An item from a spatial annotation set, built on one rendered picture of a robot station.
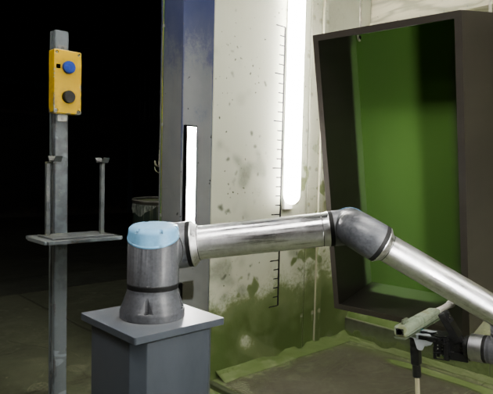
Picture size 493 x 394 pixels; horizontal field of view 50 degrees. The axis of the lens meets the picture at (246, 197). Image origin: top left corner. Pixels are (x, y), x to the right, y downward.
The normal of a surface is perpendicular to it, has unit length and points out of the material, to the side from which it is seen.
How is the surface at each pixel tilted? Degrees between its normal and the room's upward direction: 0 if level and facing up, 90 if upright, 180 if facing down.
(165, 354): 90
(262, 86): 90
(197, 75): 90
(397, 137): 102
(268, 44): 90
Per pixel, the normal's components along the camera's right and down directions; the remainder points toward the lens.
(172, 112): -0.73, 0.02
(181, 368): 0.69, 0.05
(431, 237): -0.65, 0.22
